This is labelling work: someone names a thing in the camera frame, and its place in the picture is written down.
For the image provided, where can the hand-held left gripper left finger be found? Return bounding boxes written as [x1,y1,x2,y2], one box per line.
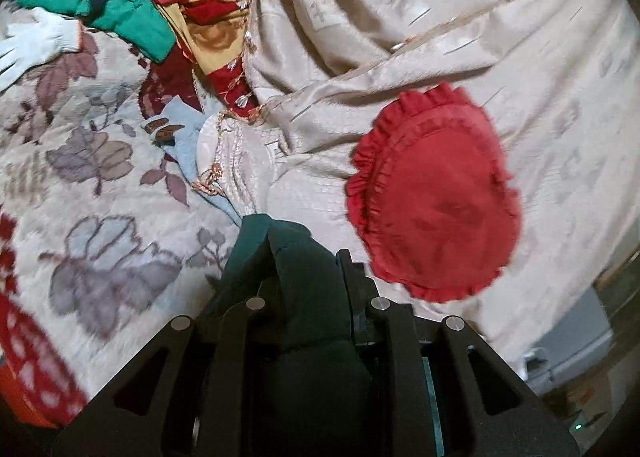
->
[50,297,281,457]

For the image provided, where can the green cloth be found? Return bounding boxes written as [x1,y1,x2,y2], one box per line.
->
[17,0,177,64]

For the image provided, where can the red ruffled heart pillow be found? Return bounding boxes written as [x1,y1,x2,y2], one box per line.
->
[346,82,523,303]

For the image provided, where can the light blue patched cloth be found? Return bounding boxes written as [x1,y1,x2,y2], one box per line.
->
[142,97,242,229]

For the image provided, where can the white knit glove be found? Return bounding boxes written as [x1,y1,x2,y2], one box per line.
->
[0,7,84,91]

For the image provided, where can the green puffer jacket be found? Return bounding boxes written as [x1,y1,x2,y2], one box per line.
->
[202,214,373,457]

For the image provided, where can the beige quilted bedspread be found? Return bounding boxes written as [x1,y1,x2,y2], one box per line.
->
[197,114,361,238]

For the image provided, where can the beige satin cloth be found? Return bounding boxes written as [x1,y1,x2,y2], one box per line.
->
[240,0,640,353]

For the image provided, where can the leaf-pattern floral blanket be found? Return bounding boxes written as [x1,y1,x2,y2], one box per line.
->
[0,2,251,430]

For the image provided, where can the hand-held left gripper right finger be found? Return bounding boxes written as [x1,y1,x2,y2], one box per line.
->
[336,249,583,457]

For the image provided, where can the white plastic box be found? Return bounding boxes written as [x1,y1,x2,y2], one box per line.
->
[520,287,616,379]

